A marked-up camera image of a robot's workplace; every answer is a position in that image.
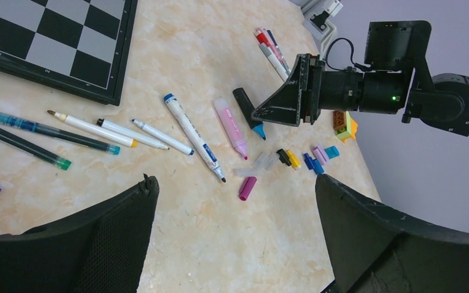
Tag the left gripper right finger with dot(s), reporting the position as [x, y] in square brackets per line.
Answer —
[375, 248]

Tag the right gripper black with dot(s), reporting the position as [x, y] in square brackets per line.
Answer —
[375, 91]

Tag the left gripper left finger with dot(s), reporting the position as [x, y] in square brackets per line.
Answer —
[98, 249]

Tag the black highlighter blue cap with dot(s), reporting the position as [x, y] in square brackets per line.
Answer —
[247, 108]

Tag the lilac highlighter cap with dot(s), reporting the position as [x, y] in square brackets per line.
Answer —
[320, 154]

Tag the light blue highlighter cap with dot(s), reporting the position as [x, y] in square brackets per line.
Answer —
[332, 152]

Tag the lilac highlighter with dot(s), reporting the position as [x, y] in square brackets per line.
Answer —
[231, 127]

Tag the blue wide marker cap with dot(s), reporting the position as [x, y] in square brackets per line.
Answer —
[317, 167]

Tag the magenta marker cap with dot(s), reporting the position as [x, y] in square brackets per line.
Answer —
[247, 187]

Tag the green gel pen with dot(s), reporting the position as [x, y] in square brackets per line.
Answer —
[33, 149]

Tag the thin marker black cap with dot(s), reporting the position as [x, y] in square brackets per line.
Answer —
[155, 143]

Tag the white marker blue cap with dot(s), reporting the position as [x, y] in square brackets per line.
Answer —
[200, 146]

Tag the blue gel pen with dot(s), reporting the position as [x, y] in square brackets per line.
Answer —
[40, 128]

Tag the thin marker yellow cap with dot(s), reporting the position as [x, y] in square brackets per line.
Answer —
[94, 129]

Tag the thin marker dark blue cap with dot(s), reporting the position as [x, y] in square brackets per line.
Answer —
[164, 137]

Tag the thin marker navy cap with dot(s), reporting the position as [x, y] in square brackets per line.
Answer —
[283, 60]

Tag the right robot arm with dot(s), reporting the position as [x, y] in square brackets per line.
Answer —
[440, 101]

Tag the yellow orange block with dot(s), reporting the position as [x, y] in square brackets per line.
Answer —
[344, 126]

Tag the thin marker pink cap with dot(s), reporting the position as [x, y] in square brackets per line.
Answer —
[271, 45]

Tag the black grey chessboard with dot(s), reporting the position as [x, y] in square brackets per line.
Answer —
[78, 47]

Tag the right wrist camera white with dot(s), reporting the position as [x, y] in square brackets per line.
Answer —
[316, 16]

